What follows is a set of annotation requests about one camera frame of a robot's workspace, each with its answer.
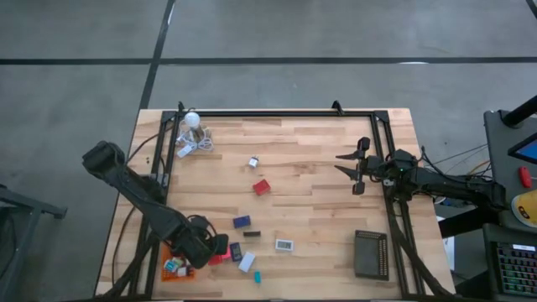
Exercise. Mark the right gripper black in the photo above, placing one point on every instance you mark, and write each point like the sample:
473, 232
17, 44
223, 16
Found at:
373, 168

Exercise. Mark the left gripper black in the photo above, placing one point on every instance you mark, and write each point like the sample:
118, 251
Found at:
197, 249

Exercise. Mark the pink usb charger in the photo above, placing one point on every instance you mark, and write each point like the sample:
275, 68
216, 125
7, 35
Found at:
227, 254

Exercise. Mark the red multi-port charger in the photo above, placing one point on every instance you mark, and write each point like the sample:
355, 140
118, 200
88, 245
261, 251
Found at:
215, 260

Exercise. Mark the black rectangular block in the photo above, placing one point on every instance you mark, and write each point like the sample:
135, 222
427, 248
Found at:
251, 233

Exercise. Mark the green wall charger white face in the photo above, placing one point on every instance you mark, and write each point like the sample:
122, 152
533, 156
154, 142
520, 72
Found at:
178, 261

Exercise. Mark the white wall charger black face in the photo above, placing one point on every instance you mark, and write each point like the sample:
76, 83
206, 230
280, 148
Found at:
181, 272
253, 162

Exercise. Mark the teal digital thermometer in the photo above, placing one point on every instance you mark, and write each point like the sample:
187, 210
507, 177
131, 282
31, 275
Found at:
257, 277

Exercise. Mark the orange plastic basket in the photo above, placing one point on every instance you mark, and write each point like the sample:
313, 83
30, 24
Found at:
168, 274

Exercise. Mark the white digital thermometer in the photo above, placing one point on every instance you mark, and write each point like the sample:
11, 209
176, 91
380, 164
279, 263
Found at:
284, 245

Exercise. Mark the red cube charger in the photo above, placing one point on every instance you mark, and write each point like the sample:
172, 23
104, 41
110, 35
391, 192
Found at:
261, 187

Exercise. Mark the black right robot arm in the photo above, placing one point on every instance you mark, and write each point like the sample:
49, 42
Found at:
444, 184

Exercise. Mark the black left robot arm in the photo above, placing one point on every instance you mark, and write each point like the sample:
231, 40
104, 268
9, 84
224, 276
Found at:
142, 197

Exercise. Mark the navy digital thermometer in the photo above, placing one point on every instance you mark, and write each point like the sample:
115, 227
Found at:
236, 251

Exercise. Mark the blue box charger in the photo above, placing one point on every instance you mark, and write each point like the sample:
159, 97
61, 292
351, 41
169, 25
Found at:
242, 221

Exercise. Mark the light grey digital thermometer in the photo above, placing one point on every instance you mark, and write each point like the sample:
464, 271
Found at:
246, 261

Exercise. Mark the black clamp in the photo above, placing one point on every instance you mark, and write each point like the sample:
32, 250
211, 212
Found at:
337, 107
181, 105

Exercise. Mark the dark grey plastic basket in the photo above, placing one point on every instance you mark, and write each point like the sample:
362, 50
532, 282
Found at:
371, 254

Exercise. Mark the white light bulb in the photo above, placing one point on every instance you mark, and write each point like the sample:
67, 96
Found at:
192, 119

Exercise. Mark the dark grey equipment cart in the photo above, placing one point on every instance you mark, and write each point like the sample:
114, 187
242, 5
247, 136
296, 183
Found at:
503, 197

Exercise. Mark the red button device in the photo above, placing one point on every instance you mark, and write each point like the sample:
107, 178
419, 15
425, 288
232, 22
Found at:
525, 177

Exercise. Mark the tablet with blue screen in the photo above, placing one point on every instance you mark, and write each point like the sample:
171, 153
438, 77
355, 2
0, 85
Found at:
526, 149

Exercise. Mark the black pole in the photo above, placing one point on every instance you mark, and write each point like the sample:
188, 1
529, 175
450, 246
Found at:
520, 111

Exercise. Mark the yellow round object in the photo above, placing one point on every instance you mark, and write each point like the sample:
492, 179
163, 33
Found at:
526, 208

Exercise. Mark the grey metal stand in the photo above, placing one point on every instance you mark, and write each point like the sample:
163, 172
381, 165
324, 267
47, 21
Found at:
25, 207

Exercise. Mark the backlit keyboard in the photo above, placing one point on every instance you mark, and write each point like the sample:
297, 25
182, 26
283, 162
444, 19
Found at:
518, 268

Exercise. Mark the black aluminium table frame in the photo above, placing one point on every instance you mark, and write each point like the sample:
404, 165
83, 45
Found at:
293, 113

